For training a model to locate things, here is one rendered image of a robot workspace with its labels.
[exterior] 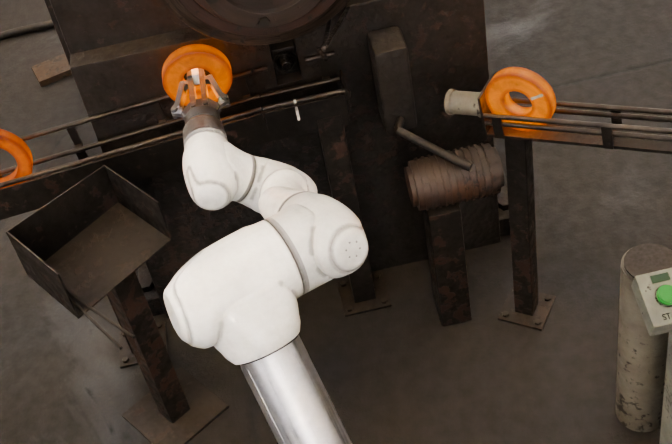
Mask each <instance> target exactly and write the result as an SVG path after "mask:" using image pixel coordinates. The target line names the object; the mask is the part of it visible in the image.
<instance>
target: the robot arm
mask: <svg viewBox="0 0 672 444"><path fill-rule="evenodd" d="M186 77H187V80H186V81H180V83H179V87H178V91H177V95H176V99H175V103H174V105H173V106H172V107H171V109H170V110H171V113H172V116H173V118H174V119H177V118H178V117H182V119H183V120H184V121H185V126H184V128H183V141H184V153H183V161H182V164H183V174H184V179H185V183H186V186H187V189H188V192H189V194H190V196H191V198H192V199H193V201H194V202H195V203H196V204H197V205H198V206H199V207H201V208H203V209H206V210H219V209H222V208H224V207H225V206H227V205H228V204H229V203H230V202H231V201H235V202H238V203H241V204H243V205H245V206H247V207H249V208H252V210H254V211H256V212H258V213H261V215H262V216H263V218H264V220H262V221H260V222H258V223H255V224H253V225H250V226H246V227H243V228H241V229H239V230H237V231H235V232H233V233H232V234H230V235H228V236H226V237H224V238H222V239H220V240H219V241H217V242H215V243H213V244H212V245H210V246H208V247H206V248H205V249H203V250H202V251H200V252H199V253H197V254H196V255H195V256H194V257H192V258H191V259H190V260H189V261H188V262H187V263H185V264H184V265H183V266H182V267H181V268H180V269H179V271H178V272H177V273H176V274H175V275H174V277H173V278H172V280H171V281H170V283H169V284H168V286H167V287H166V289H165V290H164V294H163V298H164V303H165V306H166V309H167V312H168V315H169V318H170V320H171V323H172V325H173V327H174V329H175V331H176V333H177V334H178V336H179V337H180V338H181V339H182V340H183V341H185V342H186V343H188V344H189V345H191V346H193V347H197V348H202V349H206V348H209V347H212V346H214V347H215V348H216V349H217V350H218V351H219V352H220V353H221V354H222V355H223V356H224V357H225V358H226V359H227V360H228V361H230V362H231V363H233V364H235V365H240V366H241V370H242V372H243V374H244V376H245V378H246V380H247V382H248V384H249V386H250V388H251V390H252V392H253V394H254V396H255V398H256V400H257V402H258V404H259V406H260V408H261V410H262V412H263V414H264V416H265V418H266V420H267V422H268V424H269V426H270V428H271V430H272V432H273V434H274V436H275V438H276V440H277V442H278V444H352V442H351V440H350V438H349V436H348V434H347V432H346V430H345V428H344V426H343V423H342V421H341V419H340V417H339V415H338V413H337V411H336V409H335V407H334V405H333V403H332V401H331V399H330V397H329V395H328V393H327V391H326V389H325V387H324V385H323V383H322V381H321V379H320V377H319V375H318V373H317V371H316V369H315V367H314V365H313V363H312V361H311V359H310V357H309V354H308V352H307V350H306V348H305V346H304V344H303V342H302V340H301V338H300V336H299V332H300V325H301V320H300V316H299V308H298V302H297V298H299V297H301V296H302V295H304V294H306V293H308V292H310V291H311V290H313V289H315V288H317V287H319V286H321V285H323V284H324V283H326V282H328V281H330V280H332V279H333V278H341V277H344V276H346V275H349V274H351V273H353V272H354V271H356V270H357V269H359V268H360V267H361V266H362V264H363V263H364V261H365V260H366V257H367V255H368V241H367V238H366V235H365V232H364V230H363V227H362V225H361V222H360V220H359V218H358V217H357V216H356V215H355V214H354V213H353V212H352V211H351V210H350V209H349V208H348V207H347V206H345V205H344V204H342V203H340V202H339V201H337V200H335V199H333V198H331V197H329V196H326V195H323V194H318V193H317V187H316V185H315V183H314V182H313V180H312V179H311V178H310V177H309V176H308V175H306V174H305V173H304V172H302V171H300V170H298V169H297V168H295V167H293V166H290V165H288V164H285V163H282V162H279V161H274V160H271V159H267V158H264V157H257V156H253V155H250V154H247V153H245V152H243V151H241V150H240V149H238V148H236V147H235V146H233V145H232V144H231V143H229V142H228V140H227V136H226V132H225V130H224V127H223V123H222V121H221V120H220V112H221V108H222V107H224V106H226V107H229V106H230V101H229V98H228V95H227V94H225V93H223V92H222V90H221V89H220V87H219V85H218V84H217V82H216V80H215V79H214V77H213V75H212V74H209V75H207V76H205V72H204V69H201V68H195V69H191V70H189V71H188V72H187V76H186ZM207 84H209V85H210V87H211V88H212V90H213V92H214V93H215V95H216V97H217V99H218V103H217V102H215V101H214V100H212V99H210V98H209V96H208V89H207ZM197 85H200V89H201V98H200V99H197V96H196V89H195V86H197ZM187 89H189V98H190V102H189V103H188V105H187V106H186V107H185V108H184V103H185V99H186V95H187ZM183 108H184V110H183Z"/></svg>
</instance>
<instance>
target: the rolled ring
mask: <svg viewBox="0 0 672 444"><path fill-rule="evenodd" d="M0 148H1V149H3V150H6V151H7V152H9V153H10V154H11V155H12V156H13V157H14V158H15V160H16V162H17V167H16V169H15V171H14V172H13V173H11V174H10V175H8V176H6V177H3V178H0V183H1V182H5V181H8V180H12V179H15V178H18V177H22V176H25V175H29V174H32V166H33V157H32V153H31V151H30V149H29V147H28V146H27V144H26V143H25V142H24V141H23V140H22V139H21V138H20V137H18V136H17V135H15V134H13V133H11V132H9V131H6V130H3V129H0Z"/></svg>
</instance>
